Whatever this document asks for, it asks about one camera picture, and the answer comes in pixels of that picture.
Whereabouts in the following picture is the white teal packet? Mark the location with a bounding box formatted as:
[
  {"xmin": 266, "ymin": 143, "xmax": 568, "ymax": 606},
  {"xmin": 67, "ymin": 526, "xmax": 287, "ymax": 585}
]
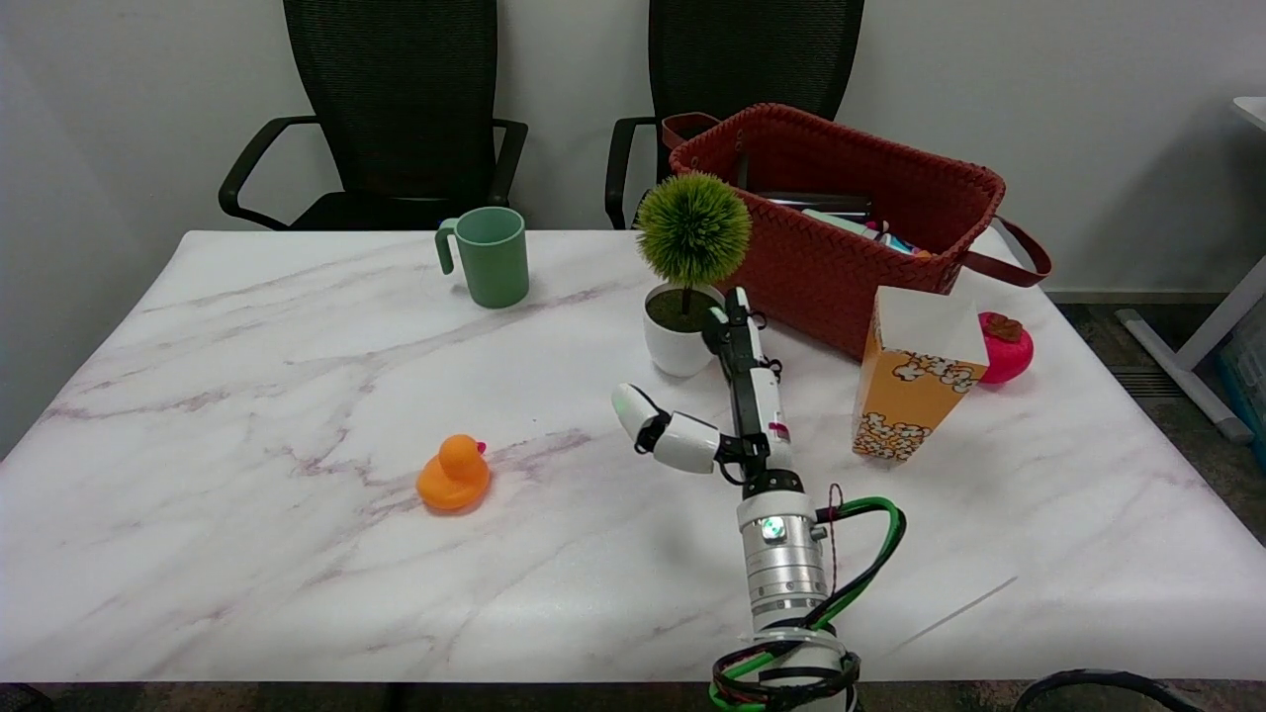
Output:
[{"xmin": 801, "ymin": 208, "xmax": 881, "ymax": 239}]

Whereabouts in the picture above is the orange white popcorn box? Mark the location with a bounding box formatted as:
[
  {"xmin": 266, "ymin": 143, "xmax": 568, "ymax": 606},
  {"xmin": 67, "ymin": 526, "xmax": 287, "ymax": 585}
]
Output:
[{"xmin": 853, "ymin": 286, "xmax": 990, "ymax": 463}]

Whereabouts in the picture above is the orange rubber duck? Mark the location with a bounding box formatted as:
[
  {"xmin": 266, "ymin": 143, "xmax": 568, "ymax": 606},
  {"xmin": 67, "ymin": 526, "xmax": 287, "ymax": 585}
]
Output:
[{"xmin": 415, "ymin": 433, "xmax": 492, "ymax": 512}]

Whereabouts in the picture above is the white desk frame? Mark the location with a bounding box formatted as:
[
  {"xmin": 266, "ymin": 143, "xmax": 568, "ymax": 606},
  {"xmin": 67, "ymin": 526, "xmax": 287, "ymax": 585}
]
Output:
[{"xmin": 1116, "ymin": 97, "xmax": 1266, "ymax": 443}]

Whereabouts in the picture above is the black cable bundle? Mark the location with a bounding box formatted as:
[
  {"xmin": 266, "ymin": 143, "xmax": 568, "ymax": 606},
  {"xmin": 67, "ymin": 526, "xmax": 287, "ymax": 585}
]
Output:
[{"xmin": 712, "ymin": 639, "xmax": 861, "ymax": 711}]

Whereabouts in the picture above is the green ball plant white pot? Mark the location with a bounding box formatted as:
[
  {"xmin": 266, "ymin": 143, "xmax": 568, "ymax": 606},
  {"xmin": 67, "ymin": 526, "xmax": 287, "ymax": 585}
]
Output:
[{"xmin": 635, "ymin": 171, "xmax": 753, "ymax": 379}]

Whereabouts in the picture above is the flat black item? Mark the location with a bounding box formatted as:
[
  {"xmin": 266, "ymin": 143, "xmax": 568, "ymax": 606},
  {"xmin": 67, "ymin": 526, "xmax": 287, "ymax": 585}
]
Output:
[{"xmin": 762, "ymin": 191, "xmax": 876, "ymax": 221}]

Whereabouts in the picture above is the green ceramic mug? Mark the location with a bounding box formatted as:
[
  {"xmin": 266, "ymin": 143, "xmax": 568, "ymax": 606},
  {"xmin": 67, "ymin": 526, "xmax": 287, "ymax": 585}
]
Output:
[{"xmin": 435, "ymin": 206, "xmax": 530, "ymax": 310}]

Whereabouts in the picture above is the thick black looping cable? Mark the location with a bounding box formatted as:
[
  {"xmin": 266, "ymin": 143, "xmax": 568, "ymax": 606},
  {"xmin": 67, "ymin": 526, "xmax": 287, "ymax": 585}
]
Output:
[{"xmin": 1014, "ymin": 669, "xmax": 1203, "ymax": 712}]

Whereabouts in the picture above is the colourful small packet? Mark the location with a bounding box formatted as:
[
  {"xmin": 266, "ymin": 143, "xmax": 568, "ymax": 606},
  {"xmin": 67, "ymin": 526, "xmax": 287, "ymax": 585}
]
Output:
[{"xmin": 874, "ymin": 227, "xmax": 933, "ymax": 259}]

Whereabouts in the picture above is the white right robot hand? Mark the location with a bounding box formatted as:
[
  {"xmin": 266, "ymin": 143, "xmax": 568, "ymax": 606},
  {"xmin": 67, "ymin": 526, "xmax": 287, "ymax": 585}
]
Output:
[{"xmin": 611, "ymin": 287, "xmax": 804, "ymax": 498}]

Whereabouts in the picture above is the red woven basket with handles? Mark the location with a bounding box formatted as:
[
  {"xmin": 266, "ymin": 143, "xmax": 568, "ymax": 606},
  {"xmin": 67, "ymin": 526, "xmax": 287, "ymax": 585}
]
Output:
[{"xmin": 661, "ymin": 103, "xmax": 1052, "ymax": 363}]

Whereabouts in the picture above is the green cable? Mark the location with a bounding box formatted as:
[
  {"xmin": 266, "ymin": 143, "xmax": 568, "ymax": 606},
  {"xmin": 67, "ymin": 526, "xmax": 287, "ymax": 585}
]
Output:
[{"xmin": 707, "ymin": 496, "xmax": 907, "ymax": 711}]

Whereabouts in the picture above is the translucent blue storage bin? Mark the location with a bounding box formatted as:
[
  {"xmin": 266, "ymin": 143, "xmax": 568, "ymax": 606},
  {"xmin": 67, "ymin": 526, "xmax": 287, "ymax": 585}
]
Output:
[{"xmin": 1220, "ymin": 324, "xmax": 1266, "ymax": 468}]

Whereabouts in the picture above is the pink toy fruit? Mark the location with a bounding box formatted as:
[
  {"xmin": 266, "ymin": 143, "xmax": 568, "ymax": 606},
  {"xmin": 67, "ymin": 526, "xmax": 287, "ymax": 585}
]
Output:
[{"xmin": 977, "ymin": 311, "xmax": 1035, "ymax": 386}]

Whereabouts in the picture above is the black mesh office chair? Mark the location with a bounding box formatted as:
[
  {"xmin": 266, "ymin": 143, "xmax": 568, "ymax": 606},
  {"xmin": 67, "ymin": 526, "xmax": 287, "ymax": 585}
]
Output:
[
  {"xmin": 605, "ymin": 0, "xmax": 866, "ymax": 230},
  {"xmin": 218, "ymin": 0, "xmax": 529, "ymax": 231}
]

